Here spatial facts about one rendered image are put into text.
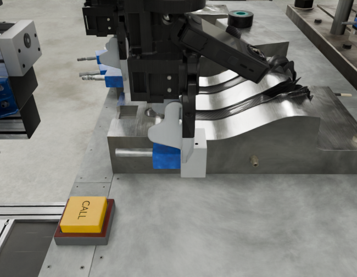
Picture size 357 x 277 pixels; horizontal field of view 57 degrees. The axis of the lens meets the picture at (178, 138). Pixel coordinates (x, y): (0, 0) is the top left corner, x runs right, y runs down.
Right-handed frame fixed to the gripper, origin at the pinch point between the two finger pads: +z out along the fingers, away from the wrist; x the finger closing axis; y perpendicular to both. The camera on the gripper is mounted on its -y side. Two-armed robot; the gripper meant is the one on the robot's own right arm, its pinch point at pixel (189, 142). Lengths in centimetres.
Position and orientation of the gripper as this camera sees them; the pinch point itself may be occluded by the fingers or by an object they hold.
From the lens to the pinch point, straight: 46.7
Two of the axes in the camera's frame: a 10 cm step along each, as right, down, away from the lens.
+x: 0.0, 5.9, -8.1
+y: -10.0, 0.0, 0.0
